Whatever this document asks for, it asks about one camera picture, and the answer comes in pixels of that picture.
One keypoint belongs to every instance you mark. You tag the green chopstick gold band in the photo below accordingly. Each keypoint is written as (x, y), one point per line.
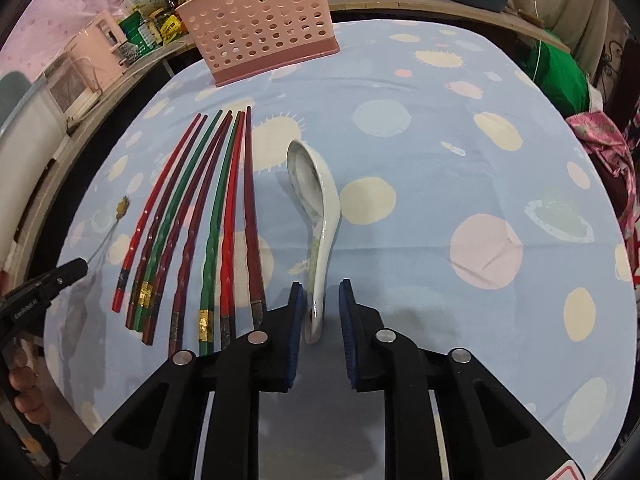
(206, 314)
(206, 133)

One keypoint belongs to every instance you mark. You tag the pink perforated utensil basket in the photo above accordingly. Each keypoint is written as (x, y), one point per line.
(239, 39)

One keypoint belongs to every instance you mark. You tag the maroon chopstick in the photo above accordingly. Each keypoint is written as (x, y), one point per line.
(254, 264)
(178, 309)

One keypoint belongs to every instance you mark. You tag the light blue dotted tablecloth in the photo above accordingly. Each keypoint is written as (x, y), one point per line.
(471, 217)

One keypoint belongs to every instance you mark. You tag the person's left hand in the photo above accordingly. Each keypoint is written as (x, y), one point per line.
(29, 400)

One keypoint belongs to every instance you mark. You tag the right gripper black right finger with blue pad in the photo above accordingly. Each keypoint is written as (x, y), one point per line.
(379, 359)

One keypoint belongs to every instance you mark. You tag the green chopstick gold band right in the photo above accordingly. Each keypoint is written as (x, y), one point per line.
(206, 314)

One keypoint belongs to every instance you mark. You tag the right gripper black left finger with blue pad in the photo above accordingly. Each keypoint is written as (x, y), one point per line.
(262, 361)

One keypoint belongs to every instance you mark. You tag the green bag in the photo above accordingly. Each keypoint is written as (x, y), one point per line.
(556, 74)

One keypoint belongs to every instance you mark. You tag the small gold leaf spoon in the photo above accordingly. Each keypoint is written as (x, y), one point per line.
(120, 212)

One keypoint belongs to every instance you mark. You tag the pink electric kettle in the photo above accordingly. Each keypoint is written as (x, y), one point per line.
(94, 50)

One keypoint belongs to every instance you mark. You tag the white ceramic soup spoon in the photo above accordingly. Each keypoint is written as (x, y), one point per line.
(316, 191)

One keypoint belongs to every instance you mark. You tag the green tin can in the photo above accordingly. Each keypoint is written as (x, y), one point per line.
(140, 38)

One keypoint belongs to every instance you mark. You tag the pink floral cloth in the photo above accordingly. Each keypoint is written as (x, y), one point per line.
(609, 153)

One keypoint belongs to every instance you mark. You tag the pink dotted curtain cloth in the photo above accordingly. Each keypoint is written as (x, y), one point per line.
(44, 29)

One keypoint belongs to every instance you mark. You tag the white storage box blue lid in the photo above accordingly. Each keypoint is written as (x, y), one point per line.
(32, 128)

